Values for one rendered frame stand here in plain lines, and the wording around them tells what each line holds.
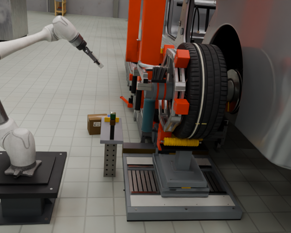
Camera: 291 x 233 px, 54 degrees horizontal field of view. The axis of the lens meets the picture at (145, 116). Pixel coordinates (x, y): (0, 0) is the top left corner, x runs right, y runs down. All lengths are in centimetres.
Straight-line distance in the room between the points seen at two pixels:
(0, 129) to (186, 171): 134
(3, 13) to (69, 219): 677
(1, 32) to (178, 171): 686
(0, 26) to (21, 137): 656
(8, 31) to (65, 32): 638
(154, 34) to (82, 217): 149
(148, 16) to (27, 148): 133
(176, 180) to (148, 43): 111
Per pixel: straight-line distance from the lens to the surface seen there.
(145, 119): 216
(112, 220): 212
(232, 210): 226
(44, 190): 190
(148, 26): 241
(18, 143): 195
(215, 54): 188
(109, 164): 246
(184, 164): 225
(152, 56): 244
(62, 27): 196
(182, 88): 175
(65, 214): 218
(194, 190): 223
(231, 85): 216
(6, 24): 831
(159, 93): 194
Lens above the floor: 143
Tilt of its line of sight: 22 degrees down
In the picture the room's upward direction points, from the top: 5 degrees clockwise
